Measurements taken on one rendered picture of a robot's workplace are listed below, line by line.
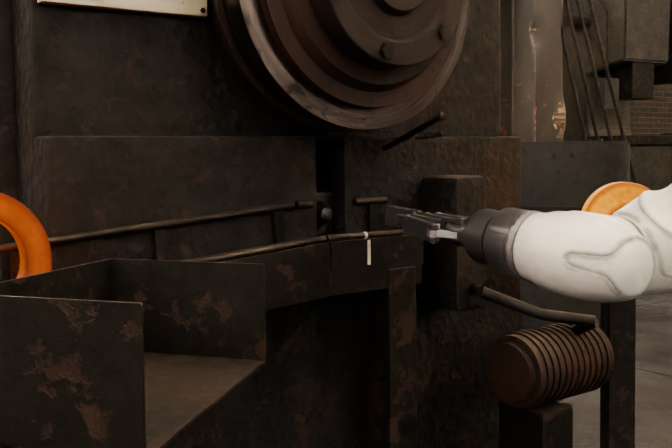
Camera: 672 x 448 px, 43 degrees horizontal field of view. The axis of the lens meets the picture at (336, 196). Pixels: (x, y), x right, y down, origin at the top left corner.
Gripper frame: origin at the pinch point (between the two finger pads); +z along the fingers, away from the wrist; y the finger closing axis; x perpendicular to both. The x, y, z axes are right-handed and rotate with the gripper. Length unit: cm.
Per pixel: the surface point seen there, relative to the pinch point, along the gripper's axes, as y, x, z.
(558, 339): 30.4, -21.8, -6.9
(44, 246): -52, -2, 10
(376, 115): 1.9, 15.2, 10.1
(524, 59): 349, 44, 287
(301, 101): -12.7, 17.1, 10.3
